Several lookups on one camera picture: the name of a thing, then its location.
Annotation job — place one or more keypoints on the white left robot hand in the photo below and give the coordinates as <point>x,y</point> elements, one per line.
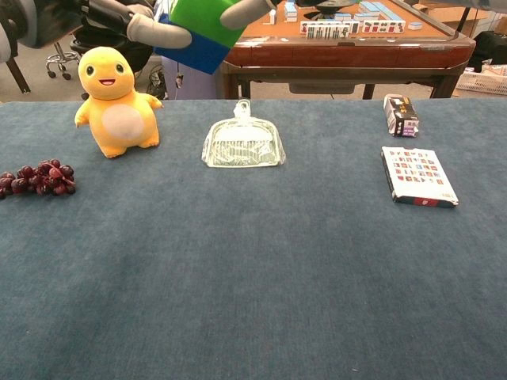
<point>158,33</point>

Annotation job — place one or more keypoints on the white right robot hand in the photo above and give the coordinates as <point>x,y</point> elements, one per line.
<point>243,14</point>

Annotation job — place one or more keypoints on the green building block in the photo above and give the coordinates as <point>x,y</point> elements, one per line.
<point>202,20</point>

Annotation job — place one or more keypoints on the blue building block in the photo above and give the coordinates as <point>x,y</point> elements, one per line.
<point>202,55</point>

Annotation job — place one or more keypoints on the white mahjong tile stack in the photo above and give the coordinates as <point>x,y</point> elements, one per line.
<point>272,17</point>

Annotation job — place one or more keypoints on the seated person in black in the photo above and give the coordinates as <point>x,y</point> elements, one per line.
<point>130,55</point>

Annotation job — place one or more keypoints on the blue-backed mahjong tile stack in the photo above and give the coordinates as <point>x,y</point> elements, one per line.
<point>290,12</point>

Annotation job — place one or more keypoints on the bamboo-face mahjong tile row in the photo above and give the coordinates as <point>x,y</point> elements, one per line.
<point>328,29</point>

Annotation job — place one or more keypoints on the dark round dice bowl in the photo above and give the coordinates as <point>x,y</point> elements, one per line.
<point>330,12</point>

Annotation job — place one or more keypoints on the yellow plush duck toy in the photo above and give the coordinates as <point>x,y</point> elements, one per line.
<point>115,118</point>

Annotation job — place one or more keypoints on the chrome wheeled stool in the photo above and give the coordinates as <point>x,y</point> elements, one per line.
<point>63,59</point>

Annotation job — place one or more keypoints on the brown mahjong table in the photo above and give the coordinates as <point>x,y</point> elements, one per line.
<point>348,55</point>

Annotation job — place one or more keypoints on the plastic-wrapped clear dustpan set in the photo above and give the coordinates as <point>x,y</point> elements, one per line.
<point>241,146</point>

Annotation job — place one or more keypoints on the blue-backed mahjong tile row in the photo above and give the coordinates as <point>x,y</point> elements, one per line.
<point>378,10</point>

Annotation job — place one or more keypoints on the red-face mahjong tile row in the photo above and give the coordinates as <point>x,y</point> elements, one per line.
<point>383,27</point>

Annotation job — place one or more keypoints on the dark wooden table leg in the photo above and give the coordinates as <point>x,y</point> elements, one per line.
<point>20,77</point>

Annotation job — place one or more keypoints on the single blue-backed mahjong tile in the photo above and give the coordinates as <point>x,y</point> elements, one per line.
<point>415,25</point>

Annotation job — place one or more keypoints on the dark red grape bunch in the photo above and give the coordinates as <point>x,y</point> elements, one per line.
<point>43,180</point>

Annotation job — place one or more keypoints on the small black drink carton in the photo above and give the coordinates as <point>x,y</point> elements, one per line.
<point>402,116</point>

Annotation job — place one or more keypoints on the white picture card box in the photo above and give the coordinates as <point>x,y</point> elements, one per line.
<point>418,174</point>

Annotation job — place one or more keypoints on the blue table cloth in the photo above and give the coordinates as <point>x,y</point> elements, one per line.
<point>237,257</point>

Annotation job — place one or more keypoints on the white plastic basket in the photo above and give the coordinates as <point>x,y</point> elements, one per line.
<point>481,84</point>

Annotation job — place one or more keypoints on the black bag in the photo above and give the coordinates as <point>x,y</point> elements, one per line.
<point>491,51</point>

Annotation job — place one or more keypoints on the blue-grey machine pedestal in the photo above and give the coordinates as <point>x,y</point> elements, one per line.
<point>198,85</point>

